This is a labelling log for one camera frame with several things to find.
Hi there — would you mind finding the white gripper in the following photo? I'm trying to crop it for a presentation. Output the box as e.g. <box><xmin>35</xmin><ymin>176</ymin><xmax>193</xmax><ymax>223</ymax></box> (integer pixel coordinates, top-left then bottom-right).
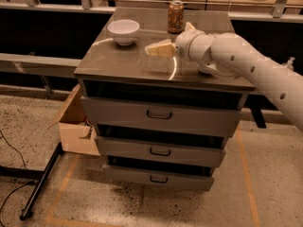
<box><xmin>144</xmin><ymin>22</ymin><xmax>214</xmax><ymax>63</ymax></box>

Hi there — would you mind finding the orange soda can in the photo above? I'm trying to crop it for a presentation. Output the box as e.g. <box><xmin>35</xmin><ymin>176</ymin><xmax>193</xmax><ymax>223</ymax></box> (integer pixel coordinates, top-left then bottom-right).
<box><xmin>168</xmin><ymin>0</ymin><xmax>184</xmax><ymax>33</ymax></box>

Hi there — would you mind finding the green white 7up can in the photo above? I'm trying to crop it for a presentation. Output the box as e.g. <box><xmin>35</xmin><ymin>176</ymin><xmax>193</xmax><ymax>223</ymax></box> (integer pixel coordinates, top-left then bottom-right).
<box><xmin>198</xmin><ymin>63</ymin><xmax>220</xmax><ymax>76</ymax></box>

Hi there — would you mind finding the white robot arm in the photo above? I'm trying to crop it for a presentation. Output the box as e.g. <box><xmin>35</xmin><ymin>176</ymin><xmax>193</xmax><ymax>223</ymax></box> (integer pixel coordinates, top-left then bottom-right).
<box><xmin>145</xmin><ymin>23</ymin><xmax>303</xmax><ymax>131</ymax></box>

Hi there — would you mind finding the white bowl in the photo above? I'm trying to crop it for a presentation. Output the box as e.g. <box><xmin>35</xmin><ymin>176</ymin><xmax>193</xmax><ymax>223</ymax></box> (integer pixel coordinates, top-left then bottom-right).
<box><xmin>107</xmin><ymin>19</ymin><xmax>140</xmax><ymax>45</ymax></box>

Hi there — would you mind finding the grey drawer cabinet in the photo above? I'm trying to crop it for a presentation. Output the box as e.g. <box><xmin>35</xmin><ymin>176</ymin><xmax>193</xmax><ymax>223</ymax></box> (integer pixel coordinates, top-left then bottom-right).
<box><xmin>75</xmin><ymin>8</ymin><xmax>254</xmax><ymax>178</ymax></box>

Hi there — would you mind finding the top grey drawer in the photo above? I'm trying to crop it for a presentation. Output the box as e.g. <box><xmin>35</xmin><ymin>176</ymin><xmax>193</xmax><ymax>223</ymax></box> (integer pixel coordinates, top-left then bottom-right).
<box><xmin>80</xmin><ymin>96</ymin><xmax>241</xmax><ymax>137</ymax></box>

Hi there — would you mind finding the grey drawer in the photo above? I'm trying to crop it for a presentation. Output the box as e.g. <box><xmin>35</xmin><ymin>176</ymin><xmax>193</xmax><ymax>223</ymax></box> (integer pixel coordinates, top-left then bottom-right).
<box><xmin>103</xmin><ymin>165</ymin><xmax>214</xmax><ymax>191</ymax></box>
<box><xmin>80</xmin><ymin>96</ymin><xmax>241</xmax><ymax>137</ymax></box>
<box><xmin>95</xmin><ymin>136</ymin><xmax>225</xmax><ymax>167</ymax></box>

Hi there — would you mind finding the clear sanitizer bottle right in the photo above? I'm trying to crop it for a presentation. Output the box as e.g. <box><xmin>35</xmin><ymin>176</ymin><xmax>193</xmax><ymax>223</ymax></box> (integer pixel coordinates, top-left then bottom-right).
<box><xmin>283</xmin><ymin>57</ymin><xmax>294</xmax><ymax>70</ymax></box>

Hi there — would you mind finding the middle grey drawer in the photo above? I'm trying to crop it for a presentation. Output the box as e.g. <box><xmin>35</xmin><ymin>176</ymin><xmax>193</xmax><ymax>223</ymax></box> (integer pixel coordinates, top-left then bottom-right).
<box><xmin>95</xmin><ymin>136</ymin><xmax>225</xmax><ymax>167</ymax></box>

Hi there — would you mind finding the cardboard box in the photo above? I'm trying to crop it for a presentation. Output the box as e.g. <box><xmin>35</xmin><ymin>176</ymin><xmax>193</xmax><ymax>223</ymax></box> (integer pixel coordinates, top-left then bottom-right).
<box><xmin>49</xmin><ymin>85</ymin><xmax>100</xmax><ymax>156</ymax></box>

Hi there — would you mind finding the bottom grey drawer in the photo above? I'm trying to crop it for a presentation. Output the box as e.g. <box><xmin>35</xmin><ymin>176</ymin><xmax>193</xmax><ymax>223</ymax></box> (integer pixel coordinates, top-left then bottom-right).
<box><xmin>103</xmin><ymin>165</ymin><xmax>214</xmax><ymax>191</ymax></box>

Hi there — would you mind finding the black metal floor bar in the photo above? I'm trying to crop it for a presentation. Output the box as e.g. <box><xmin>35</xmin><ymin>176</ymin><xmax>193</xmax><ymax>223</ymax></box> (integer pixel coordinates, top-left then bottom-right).
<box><xmin>20</xmin><ymin>143</ymin><xmax>62</xmax><ymax>221</ymax></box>

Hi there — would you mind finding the black floor cable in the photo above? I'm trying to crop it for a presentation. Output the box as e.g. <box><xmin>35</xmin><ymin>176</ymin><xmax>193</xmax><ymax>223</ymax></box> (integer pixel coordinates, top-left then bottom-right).
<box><xmin>0</xmin><ymin>129</ymin><xmax>36</xmax><ymax>227</ymax></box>

